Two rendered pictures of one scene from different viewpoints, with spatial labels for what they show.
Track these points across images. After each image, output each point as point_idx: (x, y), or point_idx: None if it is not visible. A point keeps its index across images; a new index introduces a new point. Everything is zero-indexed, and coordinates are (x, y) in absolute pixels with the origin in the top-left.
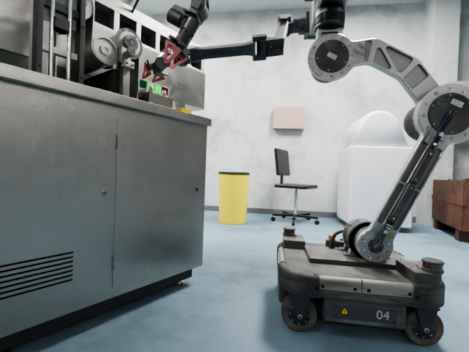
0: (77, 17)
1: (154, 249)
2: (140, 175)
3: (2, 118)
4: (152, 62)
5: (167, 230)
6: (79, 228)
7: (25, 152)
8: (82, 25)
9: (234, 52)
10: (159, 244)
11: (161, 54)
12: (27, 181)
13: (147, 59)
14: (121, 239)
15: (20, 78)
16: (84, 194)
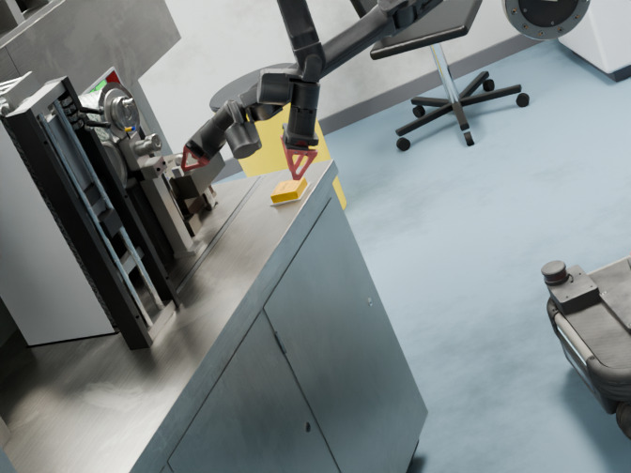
0: (107, 185)
1: (377, 448)
2: (317, 360)
3: (212, 437)
4: (200, 138)
5: (375, 404)
6: None
7: (242, 455)
8: (124, 194)
9: (358, 51)
10: (378, 434)
11: (238, 136)
12: None
13: (192, 141)
14: (347, 468)
15: (206, 377)
16: (297, 450)
